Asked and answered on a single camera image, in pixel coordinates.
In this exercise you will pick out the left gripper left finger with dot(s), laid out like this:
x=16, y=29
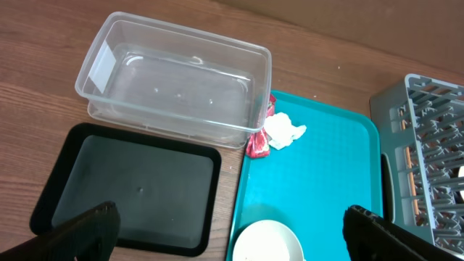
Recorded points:
x=90, y=236

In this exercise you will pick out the red snack wrapper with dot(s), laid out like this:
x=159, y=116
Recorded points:
x=258, y=144

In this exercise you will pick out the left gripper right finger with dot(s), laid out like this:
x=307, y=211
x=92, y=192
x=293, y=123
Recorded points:
x=369, y=237

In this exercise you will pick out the white tissue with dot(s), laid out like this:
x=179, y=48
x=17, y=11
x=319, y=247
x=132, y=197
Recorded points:
x=281, y=131

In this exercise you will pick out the white cup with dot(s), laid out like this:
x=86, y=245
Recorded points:
x=459, y=191

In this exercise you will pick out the teal serving tray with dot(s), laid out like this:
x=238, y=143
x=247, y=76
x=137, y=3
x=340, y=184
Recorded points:
x=308, y=185

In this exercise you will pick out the clear plastic bin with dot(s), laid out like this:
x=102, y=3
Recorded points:
x=165, y=78

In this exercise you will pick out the grey bowl with food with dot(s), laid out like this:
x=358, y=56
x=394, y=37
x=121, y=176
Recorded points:
x=267, y=240

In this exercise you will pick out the wooden chopstick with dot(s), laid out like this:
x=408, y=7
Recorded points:
x=411, y=176

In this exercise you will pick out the black plastic tray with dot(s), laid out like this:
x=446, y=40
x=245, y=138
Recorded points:
x=163, y=189

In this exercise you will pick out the grey dishwasher rack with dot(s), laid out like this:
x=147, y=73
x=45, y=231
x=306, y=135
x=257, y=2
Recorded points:
x=433, y=112

